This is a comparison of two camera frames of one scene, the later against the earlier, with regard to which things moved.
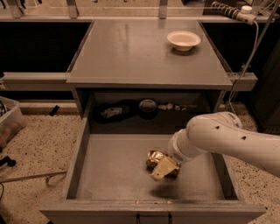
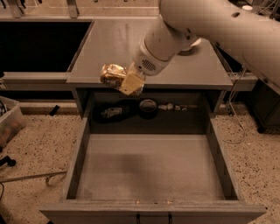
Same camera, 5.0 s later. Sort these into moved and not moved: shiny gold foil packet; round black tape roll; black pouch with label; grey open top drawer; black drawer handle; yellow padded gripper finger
Moved: shiny gold foil packet; yellow padded gripper finger
Not moved: round black tape roll; black pouch with label; grey open top drawer; black drawer handle
